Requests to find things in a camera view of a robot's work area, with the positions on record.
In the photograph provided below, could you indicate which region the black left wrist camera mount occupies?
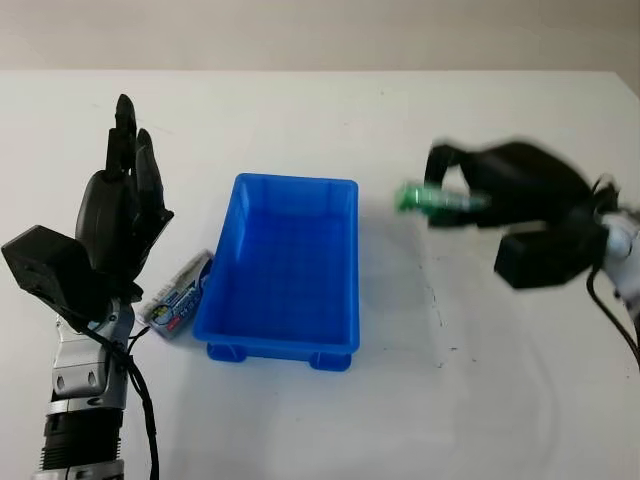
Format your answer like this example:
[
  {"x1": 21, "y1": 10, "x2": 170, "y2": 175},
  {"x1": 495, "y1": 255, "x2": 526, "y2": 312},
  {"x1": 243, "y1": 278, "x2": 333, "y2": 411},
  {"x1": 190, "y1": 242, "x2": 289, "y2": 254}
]
[{"x1": 1, "y1": 225, "x2": 97, "y2": 335}]

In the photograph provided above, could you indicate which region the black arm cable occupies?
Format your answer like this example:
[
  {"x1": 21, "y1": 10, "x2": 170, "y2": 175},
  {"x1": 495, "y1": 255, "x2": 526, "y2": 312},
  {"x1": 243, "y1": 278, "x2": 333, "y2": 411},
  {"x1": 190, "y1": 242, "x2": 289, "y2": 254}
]
[
  {"x1": 54, "y1": 299, "x2": 162, "y2": 480},
  {"x1": 585, "y1": 174, "x2": 640, "y2": 374}
]

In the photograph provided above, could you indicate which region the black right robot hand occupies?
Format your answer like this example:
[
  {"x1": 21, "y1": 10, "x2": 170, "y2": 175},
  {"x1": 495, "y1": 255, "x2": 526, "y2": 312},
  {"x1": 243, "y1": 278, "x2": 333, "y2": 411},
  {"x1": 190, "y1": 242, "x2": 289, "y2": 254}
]
[{"x1": 423, "y1": 139, "x2": 609, "y2": 234}]

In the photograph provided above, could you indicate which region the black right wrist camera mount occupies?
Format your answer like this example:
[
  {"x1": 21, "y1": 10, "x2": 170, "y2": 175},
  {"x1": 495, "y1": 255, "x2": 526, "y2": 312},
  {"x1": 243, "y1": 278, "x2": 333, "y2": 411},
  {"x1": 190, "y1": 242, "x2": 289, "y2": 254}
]
[{"x1": 493, "y1": 214, "x2": 610, "y2": 291}]

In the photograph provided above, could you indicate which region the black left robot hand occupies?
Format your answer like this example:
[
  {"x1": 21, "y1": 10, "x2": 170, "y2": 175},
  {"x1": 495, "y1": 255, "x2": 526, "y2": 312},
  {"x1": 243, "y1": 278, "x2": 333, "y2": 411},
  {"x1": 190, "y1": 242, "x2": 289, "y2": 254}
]
[{"x1": 74, "y1": 93, "x2": 175, "y2": 302}]

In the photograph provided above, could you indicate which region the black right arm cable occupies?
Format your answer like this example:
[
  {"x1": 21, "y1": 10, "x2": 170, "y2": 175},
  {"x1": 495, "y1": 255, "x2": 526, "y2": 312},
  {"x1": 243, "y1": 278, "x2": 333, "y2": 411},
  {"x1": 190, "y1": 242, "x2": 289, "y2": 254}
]
[{"x1": 585, "y1": 174, "x2": 640, "y2": 374}]

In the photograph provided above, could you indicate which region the green toothpaste box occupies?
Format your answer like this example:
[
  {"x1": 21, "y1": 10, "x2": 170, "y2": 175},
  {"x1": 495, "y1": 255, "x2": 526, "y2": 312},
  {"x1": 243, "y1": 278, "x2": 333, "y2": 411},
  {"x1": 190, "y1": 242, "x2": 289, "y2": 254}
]
[{"x1": 393, "y1": 180, "x2": 491, "y2": 229}]

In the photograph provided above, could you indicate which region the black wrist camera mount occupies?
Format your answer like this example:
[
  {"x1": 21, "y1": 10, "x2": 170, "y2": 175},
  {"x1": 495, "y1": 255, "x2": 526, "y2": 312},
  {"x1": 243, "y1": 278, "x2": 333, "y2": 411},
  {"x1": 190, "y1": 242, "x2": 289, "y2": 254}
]
[
  {"x1": 493, "y1": 214, "x2": 610, "y2": 291},
  {"x1": 1, "y1": 225, "x2": 97, "y2": 335}
]

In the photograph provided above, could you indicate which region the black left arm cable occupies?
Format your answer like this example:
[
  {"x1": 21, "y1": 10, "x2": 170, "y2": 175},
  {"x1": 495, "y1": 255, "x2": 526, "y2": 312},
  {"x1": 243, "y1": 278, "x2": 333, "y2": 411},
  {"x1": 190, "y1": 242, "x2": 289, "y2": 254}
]
[{"x1": 54, "y1": 299, "x2": 162, "y2": 480}]

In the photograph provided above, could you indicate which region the blue plastic tray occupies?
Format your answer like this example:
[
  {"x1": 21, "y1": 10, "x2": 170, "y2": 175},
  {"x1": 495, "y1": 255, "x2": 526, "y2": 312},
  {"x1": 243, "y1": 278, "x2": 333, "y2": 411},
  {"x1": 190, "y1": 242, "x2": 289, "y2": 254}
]
[{"x1": 192, "y1": 172, "x2": 361, "y2": 374}]

